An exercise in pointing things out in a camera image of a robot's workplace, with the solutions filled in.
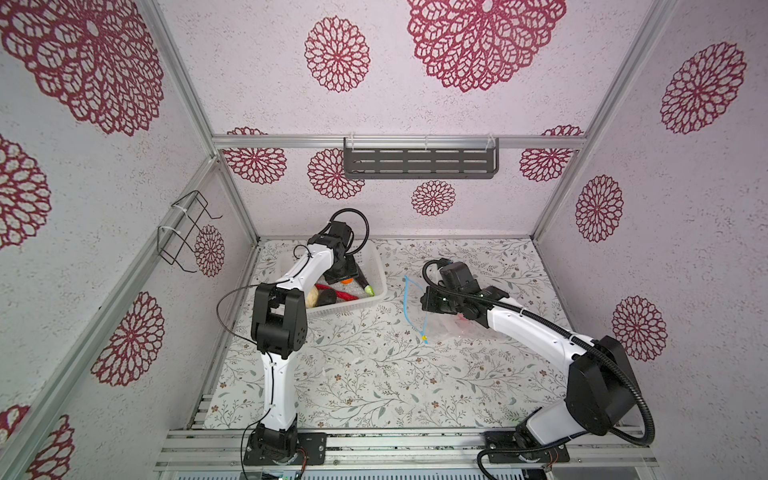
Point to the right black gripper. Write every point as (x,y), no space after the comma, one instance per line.
(428,302)

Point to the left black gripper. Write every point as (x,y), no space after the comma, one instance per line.
(352,271)

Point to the white perforated plastic basket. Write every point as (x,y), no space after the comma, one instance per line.
(372,268)

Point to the clear zip top bag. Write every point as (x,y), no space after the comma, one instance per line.
(433,328)

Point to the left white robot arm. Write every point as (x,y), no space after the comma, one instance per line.
(279,329)

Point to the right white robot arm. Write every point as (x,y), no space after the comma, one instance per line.
(602,393)

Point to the red toy chili pepper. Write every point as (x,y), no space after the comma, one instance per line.
(342,296)

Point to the dark oval toy avocado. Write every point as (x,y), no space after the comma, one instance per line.
(327,297)

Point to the grey slotted wall shelf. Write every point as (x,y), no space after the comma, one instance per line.
(420,163)

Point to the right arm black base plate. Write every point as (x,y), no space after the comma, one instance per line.
(508,446)

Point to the black wire wall rack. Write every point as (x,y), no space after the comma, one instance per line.
(171,241)

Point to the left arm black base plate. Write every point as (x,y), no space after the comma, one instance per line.
(269,448)

